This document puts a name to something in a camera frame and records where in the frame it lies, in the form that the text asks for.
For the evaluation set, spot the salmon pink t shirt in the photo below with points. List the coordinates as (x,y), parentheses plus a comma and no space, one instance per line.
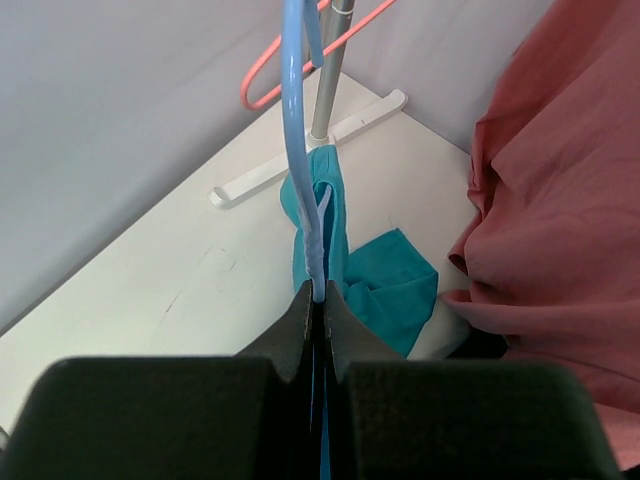
(552,254)

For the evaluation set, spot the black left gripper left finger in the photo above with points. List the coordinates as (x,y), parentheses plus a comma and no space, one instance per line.
(246,416)

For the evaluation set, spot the metal clothes rack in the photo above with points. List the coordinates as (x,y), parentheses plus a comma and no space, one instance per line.
(335,18)

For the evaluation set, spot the blue wire hanger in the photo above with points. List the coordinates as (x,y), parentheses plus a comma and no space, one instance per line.
(309,214)

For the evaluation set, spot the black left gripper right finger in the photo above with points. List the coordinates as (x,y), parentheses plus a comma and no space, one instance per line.
(391,418)

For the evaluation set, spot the pink wire hanger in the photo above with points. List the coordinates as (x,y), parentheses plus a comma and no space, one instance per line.
(302,48)

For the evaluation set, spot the teal t shirt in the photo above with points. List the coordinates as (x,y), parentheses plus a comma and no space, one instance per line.
(387,284)

